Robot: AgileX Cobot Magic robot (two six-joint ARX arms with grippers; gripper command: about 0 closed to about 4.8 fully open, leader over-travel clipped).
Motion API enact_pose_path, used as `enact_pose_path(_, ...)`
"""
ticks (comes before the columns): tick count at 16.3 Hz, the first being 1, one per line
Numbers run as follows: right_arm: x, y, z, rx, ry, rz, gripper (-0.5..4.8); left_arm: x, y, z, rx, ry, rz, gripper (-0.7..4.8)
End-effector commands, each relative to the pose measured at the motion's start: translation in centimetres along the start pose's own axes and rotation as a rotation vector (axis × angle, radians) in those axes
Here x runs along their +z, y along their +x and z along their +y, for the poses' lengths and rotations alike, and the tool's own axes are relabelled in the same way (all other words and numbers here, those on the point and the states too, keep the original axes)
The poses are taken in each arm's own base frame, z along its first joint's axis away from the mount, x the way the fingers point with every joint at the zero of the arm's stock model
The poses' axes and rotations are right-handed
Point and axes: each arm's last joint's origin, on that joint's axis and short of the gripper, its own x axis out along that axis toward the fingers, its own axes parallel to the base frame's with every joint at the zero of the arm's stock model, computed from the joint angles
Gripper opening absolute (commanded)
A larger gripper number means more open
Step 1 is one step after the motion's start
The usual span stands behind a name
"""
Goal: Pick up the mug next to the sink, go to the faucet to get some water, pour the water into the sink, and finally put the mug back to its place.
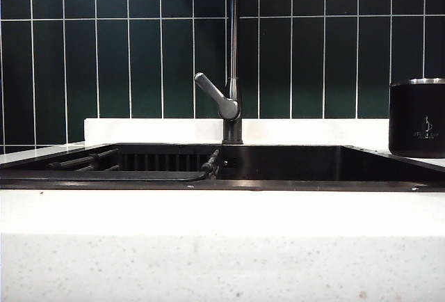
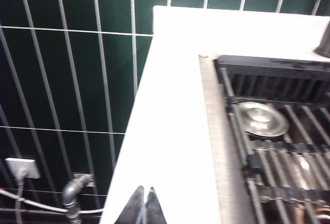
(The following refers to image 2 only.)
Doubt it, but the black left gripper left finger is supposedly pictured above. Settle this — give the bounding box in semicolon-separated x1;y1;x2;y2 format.
113;185;145;224

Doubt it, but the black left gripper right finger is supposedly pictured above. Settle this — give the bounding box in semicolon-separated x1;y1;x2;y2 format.
143;186;168;224

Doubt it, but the black kitchen sink basin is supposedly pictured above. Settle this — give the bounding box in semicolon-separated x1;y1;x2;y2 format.
198;53;330;224

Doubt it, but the dark metal faucet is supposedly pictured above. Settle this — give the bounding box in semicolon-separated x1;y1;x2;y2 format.
313;22;330;57

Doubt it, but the grey drain pipe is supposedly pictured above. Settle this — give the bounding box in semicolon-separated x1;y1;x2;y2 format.
61;173;94;224

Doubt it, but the metal rod drying rack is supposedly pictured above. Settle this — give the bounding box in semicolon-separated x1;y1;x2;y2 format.
219;68;330;224

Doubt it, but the round metal lid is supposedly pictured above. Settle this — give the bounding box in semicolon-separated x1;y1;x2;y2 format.
236;102;290;138

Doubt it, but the thin white cable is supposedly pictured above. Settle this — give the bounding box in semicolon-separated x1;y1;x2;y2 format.
0;187;105;214

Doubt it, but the white wall outlet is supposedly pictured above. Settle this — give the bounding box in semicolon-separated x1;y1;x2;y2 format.
4;157;41;180

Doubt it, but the grey plug cable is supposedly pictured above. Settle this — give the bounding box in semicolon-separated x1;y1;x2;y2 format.
14;167;28;224

